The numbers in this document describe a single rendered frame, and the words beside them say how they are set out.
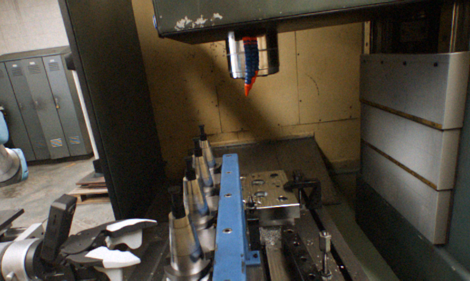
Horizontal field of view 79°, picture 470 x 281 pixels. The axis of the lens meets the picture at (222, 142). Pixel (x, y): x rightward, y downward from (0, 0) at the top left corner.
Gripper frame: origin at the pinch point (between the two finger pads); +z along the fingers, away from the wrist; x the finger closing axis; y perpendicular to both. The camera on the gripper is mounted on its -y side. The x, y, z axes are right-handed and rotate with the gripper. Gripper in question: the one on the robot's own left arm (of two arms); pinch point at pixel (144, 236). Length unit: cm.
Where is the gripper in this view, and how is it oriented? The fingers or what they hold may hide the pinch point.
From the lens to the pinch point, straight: 54.2
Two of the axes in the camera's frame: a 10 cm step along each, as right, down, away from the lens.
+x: -0.3, 2.9, -9.6
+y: 1.6, 9.5, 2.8
